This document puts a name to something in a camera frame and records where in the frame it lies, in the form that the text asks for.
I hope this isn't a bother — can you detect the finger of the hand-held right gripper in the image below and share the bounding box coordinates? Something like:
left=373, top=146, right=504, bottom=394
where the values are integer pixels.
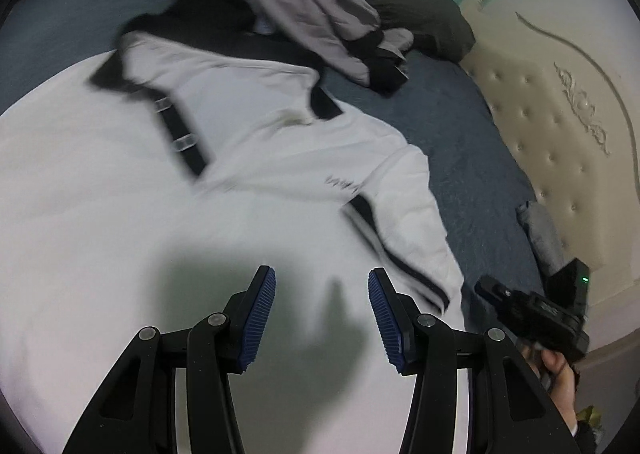
left=474, top=275, right=532, bottom=331

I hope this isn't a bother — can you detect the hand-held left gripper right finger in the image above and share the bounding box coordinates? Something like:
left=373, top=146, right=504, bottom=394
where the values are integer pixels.
left=367, top=268, right=581, bottom=454

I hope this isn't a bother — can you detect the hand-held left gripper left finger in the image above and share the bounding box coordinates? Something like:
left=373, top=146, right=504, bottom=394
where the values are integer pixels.
left=62, top=265, right=277, bottom=454

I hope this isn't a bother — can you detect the white polo shirt black trim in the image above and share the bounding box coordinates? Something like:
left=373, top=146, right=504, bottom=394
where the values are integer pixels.
left=0, top=28, right=466, bottom=454

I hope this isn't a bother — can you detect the person's right forearm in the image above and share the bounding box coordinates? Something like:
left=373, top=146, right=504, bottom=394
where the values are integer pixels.
left=572, top=421, right=601, bottom=454

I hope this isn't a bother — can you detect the person's right hand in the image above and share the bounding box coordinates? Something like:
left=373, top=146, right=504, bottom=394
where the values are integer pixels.
left=519, top=340, right=582, bottom=428

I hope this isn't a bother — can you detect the small grey cloth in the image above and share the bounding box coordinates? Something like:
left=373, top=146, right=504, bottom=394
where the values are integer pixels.
left=516, top=201, right=571, bottom=275

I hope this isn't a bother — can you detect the cream tufted headboard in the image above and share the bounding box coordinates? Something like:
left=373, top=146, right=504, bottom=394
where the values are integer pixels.
left=459, top=0, right=640, bottom=375

